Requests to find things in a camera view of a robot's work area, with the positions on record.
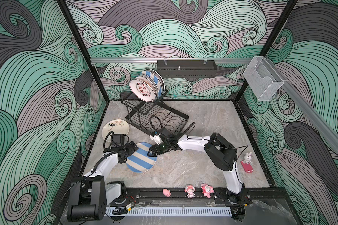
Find cream floral plate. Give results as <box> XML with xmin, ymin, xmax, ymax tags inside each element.
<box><xmin>101</xmin><ymin>119</ymin><xmax>130</xmax><ymax>139</ymax></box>

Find clear acrylic wall holder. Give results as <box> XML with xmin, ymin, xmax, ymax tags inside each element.
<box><xmin>243</xmin><ymin>56</ymin><xmax>284</xmax><ymax>102</ymax></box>

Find blue white striped plate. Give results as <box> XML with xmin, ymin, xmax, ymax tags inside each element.
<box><xmin>126</xmin><ymin>143</ymin><xmax>157</xmax><ymax>173</ymax></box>
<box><xmin>141</xmin><ymin>69</ymin><xmax>165</xmax><ymax>97</ymax></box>

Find small pink pig toy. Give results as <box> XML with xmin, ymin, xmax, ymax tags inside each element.
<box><xmin>162</xmin><ymin>188</ymin><xmax>171</xmax><ymax>197</ymax></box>

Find white slotted cable duct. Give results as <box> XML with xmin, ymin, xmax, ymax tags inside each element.
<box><xmin>119</xmin><ymin>207</ymin><xmax>232</xmax><ymax>217</ymax></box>

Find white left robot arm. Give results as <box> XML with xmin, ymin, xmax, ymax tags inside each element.
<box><xmin>67</xmin><ymin>131</ymin><xmax>138</xmax><ymax>222</ymax></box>

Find orange sunburst plate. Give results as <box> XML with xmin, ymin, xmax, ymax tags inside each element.
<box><xmin>136</xmin><ymin>74</ymin><xmax>159</xmax><ymax>100</ymax></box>

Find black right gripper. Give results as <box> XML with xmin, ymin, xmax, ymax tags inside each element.
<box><xmin>145</xmin><ymin>141</ymin><xmax>171</xmax><ymax>157</ymax></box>

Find black wire dish rack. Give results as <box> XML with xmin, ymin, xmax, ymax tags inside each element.
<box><xmin>121</xmin><ymin>92</ymin><xmax>189</xmax><ymax>136</ymax></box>

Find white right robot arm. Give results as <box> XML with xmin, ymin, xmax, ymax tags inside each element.
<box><xmin>148</xmin><ymin>132</ymin><xmax>252</xmax><ymax>205</ymax></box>

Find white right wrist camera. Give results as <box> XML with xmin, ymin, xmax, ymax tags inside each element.
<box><xmin>150</xmin><ymin>134</ymin><xmax>163</xmax><ymax>145</ymax></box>

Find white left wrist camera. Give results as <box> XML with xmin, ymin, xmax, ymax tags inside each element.
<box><xmin>110</xmin><ymin>134</ymin><xmax>129</xmax><ymax>147</ymax></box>

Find pink plush creature toy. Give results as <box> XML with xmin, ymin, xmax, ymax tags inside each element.
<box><xmin>201</xmin><ymin>183</ymin><xmax>215</xmax><ymax>198</ymax></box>

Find white bunny figurine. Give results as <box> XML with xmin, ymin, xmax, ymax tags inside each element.
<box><xmin>243</xmin><ymin>152</ymin><xmax>252</xmax><ymax>164</ymax></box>

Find black wall-mounted tray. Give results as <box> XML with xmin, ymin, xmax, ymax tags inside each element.
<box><xmin>156</xmin><ymin>61</ymin><xmax>218</xmax><ymax>79</ymax></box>

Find aluminium wall rail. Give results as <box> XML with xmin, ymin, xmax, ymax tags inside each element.
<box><xmin>90</xmin><ymin>57</ymin><xmax>252</xmax><ymax>64</ymax></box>

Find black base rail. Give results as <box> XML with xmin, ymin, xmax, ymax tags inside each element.
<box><xmin>112</xmin><ymin>187</ymin><xmax>288</xmax><ymax>207</ymax></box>

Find pink hooded doll figurine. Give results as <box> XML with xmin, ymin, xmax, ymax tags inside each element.
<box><xmin>185</xmin><ymin>185</ymin><xmax>196</xmax><ymax>199</ymax></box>

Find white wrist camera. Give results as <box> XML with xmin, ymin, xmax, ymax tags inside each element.
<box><xmin>110</xmin><ymin>134</ymin><xmax>129</xmax><ymax>147</ymax></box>
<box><xmin>150</xmin><ymin>134</ymin><xmax>163</xmax><ymax>145</ymax></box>

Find white plate red Chinese characters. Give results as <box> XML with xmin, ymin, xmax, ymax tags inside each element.
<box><xmin>129</xmin><ymin>78</ymin><xmax>155</xmax><ymax>102</ymax></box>

